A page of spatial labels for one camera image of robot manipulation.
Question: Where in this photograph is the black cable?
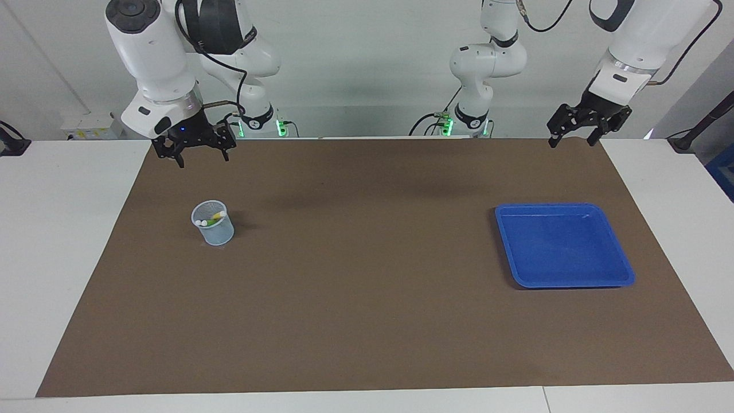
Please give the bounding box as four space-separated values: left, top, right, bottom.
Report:
174 0 249 124
647 0 724 87
408 86 463 137
516 0 575 33

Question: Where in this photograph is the translucent blue pen cup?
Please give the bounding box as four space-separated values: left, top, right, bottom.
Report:
190 199 235 247

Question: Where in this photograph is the blue plastic tray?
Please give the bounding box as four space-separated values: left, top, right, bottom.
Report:
494 202 637 290

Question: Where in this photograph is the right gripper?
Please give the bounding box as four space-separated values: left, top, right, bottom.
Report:
151 110 237 169

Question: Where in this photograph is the black stand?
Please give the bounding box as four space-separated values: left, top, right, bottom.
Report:
0 120 32 157
667 91 734 153

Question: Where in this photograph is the white box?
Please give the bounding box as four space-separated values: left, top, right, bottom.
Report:
60 111 124 141

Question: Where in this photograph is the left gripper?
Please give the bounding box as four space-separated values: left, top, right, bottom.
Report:
546 90 633 149

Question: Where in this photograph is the blue crate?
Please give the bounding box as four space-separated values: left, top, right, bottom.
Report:
705 157 734 202

